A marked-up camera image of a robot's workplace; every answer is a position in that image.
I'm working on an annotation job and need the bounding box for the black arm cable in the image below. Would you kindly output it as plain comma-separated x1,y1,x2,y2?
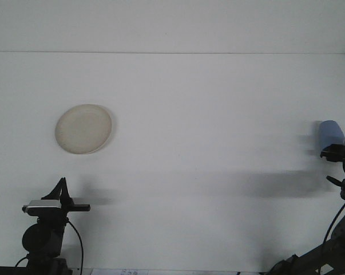
319,199,345,275
66,219,84,272

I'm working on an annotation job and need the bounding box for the pale blue cup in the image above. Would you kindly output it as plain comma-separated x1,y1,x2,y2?
317,120,345,151

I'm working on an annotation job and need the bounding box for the pale round plate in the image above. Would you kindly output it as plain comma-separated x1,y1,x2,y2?
55,103,114,155

